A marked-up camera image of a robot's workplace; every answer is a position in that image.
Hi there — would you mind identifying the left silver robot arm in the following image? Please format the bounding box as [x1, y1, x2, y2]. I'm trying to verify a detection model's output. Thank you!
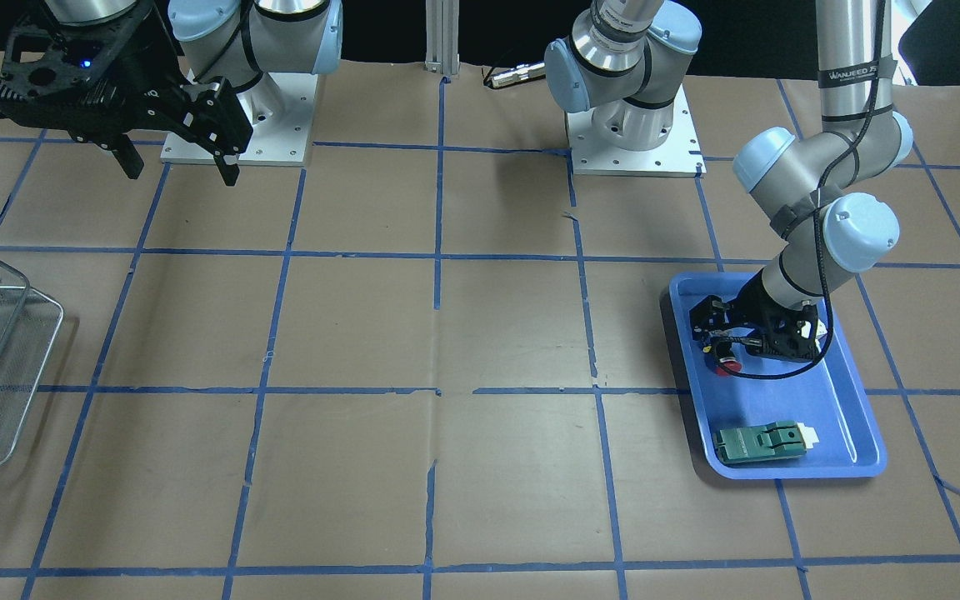
[543, 1, 913, 378]

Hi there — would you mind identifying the green terminal block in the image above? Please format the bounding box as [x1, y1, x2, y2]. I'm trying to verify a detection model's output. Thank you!
[715, 421, 819, 466]

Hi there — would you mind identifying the aluminium frame post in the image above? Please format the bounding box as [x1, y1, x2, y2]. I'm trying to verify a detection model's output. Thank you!
[424, 0, 460, 80]

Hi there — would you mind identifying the white circuit breaker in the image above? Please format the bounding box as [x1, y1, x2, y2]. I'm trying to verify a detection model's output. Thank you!
[812, 320, 829, 353]

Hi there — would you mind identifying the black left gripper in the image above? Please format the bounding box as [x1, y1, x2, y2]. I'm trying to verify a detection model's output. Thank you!
[689, 276, 822, 363]

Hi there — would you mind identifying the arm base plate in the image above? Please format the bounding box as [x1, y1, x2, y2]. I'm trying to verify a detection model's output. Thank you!
[565, 87, 708, 178]
[161, 72, 318, 167]

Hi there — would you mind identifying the red push button switch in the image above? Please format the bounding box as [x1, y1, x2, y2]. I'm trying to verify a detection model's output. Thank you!
[710, 337, 742, 376]

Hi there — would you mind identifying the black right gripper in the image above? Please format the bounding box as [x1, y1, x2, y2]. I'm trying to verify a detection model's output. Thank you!
[0, 8, 254, 187]

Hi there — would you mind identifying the black camera cable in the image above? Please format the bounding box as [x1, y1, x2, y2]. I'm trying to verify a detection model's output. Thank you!
[726, 0, 889, 380]

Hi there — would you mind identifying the blue plastic tray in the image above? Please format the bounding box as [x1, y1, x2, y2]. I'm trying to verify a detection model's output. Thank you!
[668, 271, 888, 481]

